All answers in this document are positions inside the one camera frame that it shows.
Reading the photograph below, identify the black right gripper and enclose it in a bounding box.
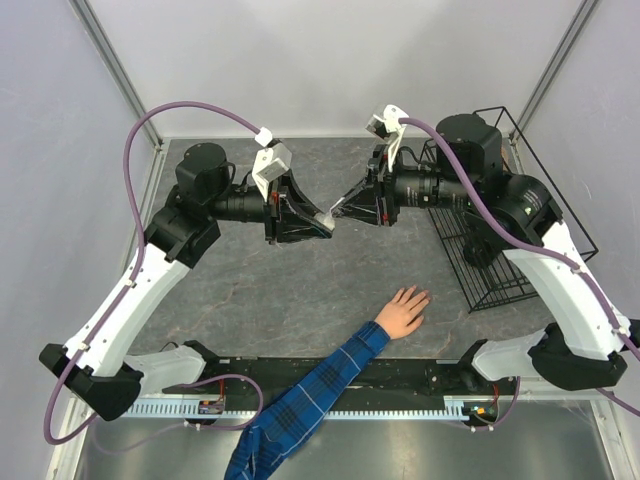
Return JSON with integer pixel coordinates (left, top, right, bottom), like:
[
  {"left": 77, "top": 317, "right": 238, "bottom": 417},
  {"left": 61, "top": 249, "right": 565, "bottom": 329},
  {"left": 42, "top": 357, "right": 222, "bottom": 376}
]
[{"left": 334, "top": 143, "right": 476, "bottom": 226}]

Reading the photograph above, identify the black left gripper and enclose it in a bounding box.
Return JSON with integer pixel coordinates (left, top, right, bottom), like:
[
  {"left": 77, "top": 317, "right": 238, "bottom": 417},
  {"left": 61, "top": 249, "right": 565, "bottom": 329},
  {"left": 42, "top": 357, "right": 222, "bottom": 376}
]
[{"left": 208, "top": 168, "right": 333, "bottom": 245}]

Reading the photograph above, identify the white nail polish brush cap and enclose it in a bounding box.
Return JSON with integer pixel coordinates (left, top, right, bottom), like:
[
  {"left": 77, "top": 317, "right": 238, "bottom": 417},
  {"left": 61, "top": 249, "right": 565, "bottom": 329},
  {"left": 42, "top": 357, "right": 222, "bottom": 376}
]
[{"left": 328, "top": 198, "right": 345, "bottom": 217}]

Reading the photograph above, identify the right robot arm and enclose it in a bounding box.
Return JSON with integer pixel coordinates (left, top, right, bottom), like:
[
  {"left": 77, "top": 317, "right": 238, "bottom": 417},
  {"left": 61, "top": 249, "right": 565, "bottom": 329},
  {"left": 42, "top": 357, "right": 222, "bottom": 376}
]
[{"left": 333, "top": 106, "right": 639, "bottom": 394}]

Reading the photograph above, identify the blue plaid sleeved forearm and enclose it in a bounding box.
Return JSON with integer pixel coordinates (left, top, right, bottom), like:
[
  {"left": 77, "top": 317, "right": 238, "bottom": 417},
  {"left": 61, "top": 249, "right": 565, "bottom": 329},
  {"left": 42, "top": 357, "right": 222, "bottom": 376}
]
[{"left": 224, "top": 321, "right": 390, "bottom": 479}]

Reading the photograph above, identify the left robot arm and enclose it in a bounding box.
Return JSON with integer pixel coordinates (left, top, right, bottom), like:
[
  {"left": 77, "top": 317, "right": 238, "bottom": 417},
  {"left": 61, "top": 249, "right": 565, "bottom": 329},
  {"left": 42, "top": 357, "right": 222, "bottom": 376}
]
[{"left": 40, "top": 142, "right": 335, "bottom": 421}]

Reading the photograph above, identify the person's bare hand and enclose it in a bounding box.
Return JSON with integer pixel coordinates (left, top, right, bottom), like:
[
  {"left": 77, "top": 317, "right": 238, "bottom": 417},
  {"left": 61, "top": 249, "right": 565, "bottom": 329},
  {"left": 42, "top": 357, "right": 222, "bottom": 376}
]
[{"left": 374, "top": 285, "right": 430, "bottom": 340}]

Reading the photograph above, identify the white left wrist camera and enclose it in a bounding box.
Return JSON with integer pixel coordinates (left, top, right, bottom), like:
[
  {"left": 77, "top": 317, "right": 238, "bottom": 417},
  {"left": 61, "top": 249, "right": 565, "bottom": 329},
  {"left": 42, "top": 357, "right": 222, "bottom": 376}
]
[{"left": 251, "top": 127, "right": 292, "bottom": 201}]

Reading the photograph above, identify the black wire dish rack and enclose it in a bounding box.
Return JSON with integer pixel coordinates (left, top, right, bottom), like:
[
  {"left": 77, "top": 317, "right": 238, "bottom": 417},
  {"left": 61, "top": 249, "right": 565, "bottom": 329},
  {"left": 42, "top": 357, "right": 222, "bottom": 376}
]
[{"left": 429, "top": 106, "right": 599, "bottom": 312}]

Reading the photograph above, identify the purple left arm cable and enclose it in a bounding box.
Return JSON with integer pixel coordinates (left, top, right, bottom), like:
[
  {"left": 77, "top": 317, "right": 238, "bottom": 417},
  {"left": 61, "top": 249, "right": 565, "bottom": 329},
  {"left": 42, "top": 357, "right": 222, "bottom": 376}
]
[{"left": 43, "top": 100, "right": 264, "bottom": 445}]

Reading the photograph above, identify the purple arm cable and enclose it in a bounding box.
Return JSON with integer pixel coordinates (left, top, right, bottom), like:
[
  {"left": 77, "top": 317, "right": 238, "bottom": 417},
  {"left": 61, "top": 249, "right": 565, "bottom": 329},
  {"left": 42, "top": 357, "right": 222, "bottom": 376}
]
[
  {"left": 399, "top": 117, "right": 640, "bottom": 419},
  {"left": 43, "top": 100, "right": 264, "bottom": 445}
]

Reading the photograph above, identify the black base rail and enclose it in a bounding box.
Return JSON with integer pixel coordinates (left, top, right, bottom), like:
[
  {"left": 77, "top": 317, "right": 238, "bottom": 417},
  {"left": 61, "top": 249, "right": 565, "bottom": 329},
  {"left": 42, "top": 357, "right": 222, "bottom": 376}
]
[{"left": 162, "top": 355, "right": 519, "bottom": 404}]

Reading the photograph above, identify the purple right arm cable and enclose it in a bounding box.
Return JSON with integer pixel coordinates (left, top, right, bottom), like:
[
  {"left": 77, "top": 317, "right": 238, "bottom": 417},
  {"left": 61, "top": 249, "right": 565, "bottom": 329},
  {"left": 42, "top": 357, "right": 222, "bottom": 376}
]
[{"left": 399, "top": 117, "right": 640, "bottom": 419}]

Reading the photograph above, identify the slotted cable duct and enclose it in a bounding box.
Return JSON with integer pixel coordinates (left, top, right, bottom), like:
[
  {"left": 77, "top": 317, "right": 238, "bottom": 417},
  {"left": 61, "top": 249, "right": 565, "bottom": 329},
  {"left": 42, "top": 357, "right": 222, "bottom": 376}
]
[{"left": 122, "top": 395, "right": 498, "bottom": 421}]

